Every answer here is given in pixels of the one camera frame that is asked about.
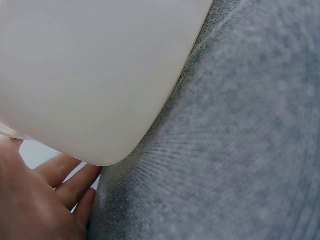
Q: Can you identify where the grey knitted cloth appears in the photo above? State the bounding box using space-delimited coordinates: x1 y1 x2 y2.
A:
86 0 320 240

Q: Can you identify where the person's left hand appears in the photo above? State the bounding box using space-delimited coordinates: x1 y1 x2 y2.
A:
0 135 103 240

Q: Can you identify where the white plastic container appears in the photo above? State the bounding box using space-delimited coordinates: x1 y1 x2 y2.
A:
0 0 215 167

